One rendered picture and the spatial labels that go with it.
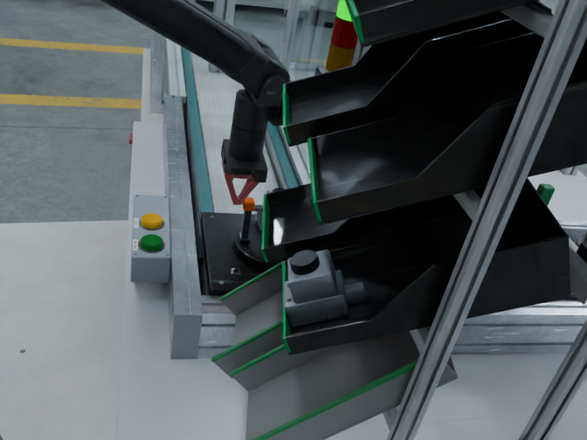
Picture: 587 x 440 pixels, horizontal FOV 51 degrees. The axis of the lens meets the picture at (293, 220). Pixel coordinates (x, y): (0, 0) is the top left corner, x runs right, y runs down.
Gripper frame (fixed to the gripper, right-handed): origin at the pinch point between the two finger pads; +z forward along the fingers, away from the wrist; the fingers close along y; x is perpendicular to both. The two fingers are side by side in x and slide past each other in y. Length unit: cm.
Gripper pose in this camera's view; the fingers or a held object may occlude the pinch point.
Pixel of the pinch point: (238, 200)
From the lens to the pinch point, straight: 108.5
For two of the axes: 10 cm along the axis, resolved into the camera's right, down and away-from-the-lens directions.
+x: -9.7, -0.5, -2.5
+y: -1.8, -5.6, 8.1
